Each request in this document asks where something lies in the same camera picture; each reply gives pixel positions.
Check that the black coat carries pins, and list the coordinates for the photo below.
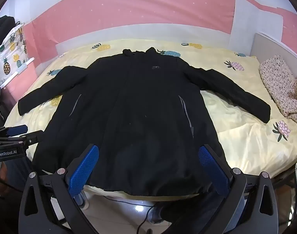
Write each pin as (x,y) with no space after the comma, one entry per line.
(129,117)

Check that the white rail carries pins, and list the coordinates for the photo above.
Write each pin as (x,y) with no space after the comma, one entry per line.
(25,63)

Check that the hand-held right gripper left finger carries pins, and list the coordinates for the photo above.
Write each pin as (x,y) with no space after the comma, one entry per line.
(86,168)

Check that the white headboard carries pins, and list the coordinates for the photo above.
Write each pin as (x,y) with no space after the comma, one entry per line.
(275,45)

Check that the white pineapple print cloth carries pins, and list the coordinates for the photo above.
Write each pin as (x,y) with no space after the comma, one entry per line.
(9,53)

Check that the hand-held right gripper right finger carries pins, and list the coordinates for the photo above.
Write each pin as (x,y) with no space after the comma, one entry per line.
(211,168)

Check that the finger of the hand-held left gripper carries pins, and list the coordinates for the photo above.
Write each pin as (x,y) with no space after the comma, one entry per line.
(17,129)
(34,136)

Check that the yellow pineapple print blanket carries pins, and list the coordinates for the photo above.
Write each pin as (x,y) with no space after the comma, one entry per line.
(241,131)

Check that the person's grey shoe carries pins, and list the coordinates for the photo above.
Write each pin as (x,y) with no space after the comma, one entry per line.
(155,215)

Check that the floral pillow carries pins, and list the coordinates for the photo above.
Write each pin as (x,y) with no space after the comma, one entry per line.
(279,87)

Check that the black bag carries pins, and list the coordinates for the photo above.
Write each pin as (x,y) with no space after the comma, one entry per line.
(2,28)

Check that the person's left forearm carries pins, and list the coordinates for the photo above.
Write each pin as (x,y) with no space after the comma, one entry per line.
(2,173)

